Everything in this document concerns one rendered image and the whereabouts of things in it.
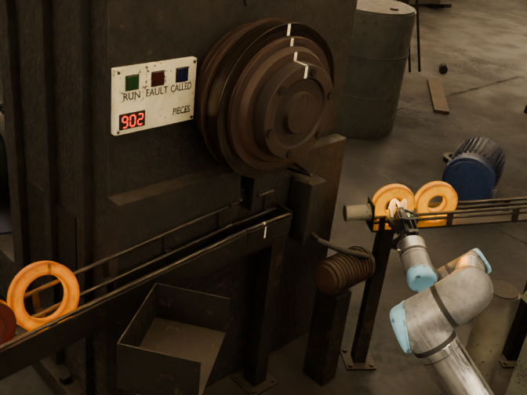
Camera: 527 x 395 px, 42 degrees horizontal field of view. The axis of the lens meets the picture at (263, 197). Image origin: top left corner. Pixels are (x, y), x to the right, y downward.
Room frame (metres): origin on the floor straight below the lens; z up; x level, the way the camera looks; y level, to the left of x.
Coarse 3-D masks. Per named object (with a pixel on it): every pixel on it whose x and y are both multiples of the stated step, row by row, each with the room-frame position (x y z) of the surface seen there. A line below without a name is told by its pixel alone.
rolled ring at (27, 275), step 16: (32, 272) 1.42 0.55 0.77; (48, 272) 1.44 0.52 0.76; (64, 272) 1.47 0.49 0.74; (16, 288) 1.38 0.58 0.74; (64, 288) 1.47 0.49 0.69; (16, 304) 1.37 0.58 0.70; (64, 304) 1.45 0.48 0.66; (16, 320) 1.35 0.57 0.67; (32, 320) 1.37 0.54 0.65; (48, 320) 1.40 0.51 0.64
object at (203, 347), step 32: (160, 288) 1.50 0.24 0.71; (160, 320) 1.49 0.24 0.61; (192, 320) 1.49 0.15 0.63; (224, 320) 1.47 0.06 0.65; (128, 352) 1.24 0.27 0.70; (160, 352) 1.37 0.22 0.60; (192, 352) 1.39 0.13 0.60; (128, 384) 1.24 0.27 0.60; (160, 384) 1.23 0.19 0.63; (192, 384) 1.22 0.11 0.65
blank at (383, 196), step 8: (392, 184) 2.16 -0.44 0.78; (400, 184) 2.17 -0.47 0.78; (376, 192) 2.16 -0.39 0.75; (384, 192) 2.13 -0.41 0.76; (392, 192) 2.14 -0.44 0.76; (400, 192) 2.15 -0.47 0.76; (408, 192) 2.15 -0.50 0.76; (376, 200) 2.13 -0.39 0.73; (384, 200) 2.14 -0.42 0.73; (408, 200) 2.15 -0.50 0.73; (376, 208) 2.13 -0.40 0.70; (384, 208) 2.14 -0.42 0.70; (408, 208) 2.15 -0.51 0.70
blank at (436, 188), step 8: (432, 184) 2.18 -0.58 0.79; (440, 184) 2.18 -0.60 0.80; (448, 184) 2.20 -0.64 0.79; (416, 192) 2.19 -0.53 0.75; (424, 192) 2.16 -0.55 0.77; (432, 192) 2.17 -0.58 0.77; (440, 192) 2.17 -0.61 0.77; (448, 192) 2.18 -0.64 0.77; (416, 200) 2.16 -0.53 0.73; (424, 200) 2.16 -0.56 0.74; (448, 200) 2.18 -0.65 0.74; (456, 200) 2.19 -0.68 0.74; (416, 208) 2.16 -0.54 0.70; (424, 208) 2.17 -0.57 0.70; (432, 208) 2.20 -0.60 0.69; (440, 208) 2.19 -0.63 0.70; (448, 208) 2.18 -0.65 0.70; (424, 216) 2.17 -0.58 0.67; (432, 216) 2.17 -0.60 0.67
